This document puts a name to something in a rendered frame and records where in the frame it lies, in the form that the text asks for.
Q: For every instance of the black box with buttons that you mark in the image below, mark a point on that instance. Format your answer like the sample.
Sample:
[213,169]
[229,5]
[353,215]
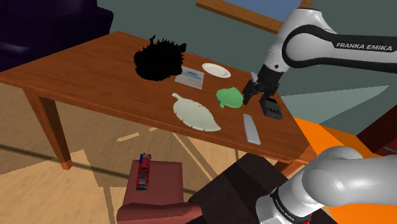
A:
[273,109]

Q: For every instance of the white leaf-shaped plate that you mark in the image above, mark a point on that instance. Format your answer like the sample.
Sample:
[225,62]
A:
[193,113]

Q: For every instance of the dark purple sofa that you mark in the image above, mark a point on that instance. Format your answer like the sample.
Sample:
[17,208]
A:
[46,28]

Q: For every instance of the red toy fire truck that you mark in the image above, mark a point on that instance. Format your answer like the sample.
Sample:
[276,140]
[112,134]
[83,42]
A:
[143,172]

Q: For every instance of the dark red wooden cabinet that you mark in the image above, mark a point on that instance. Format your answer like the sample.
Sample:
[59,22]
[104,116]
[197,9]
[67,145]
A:
[383,130]

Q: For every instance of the pale blue book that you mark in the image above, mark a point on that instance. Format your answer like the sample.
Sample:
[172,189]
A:
[189,77]

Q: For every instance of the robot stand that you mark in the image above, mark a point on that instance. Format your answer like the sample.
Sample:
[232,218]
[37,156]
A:
[235,189]

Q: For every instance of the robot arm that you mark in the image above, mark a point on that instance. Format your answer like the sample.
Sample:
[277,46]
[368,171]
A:
[313,46]

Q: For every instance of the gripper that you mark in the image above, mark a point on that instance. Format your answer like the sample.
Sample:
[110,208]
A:
[269,77]

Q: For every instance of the brown wooden table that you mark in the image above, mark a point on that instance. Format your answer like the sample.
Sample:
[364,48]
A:
[93,77]

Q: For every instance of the black spiky plant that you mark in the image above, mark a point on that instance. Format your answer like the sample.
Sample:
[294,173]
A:
[158,62]

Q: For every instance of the wooden framed window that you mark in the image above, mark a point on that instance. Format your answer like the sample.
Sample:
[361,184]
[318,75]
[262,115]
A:
[248,12]

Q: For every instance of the green leaf-shaped dish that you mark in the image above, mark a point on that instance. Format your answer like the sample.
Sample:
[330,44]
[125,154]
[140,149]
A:
[230,98]

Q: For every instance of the round white plate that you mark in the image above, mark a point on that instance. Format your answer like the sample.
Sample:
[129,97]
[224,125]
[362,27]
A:
[216,70]

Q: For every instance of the orange couch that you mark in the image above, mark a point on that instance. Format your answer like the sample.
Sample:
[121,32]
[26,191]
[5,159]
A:
[314,135]

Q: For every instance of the red armchair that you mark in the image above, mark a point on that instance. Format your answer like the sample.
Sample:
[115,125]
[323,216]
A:
[161,192]

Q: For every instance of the grey remote control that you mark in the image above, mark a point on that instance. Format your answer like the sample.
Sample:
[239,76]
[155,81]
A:
[251,129]

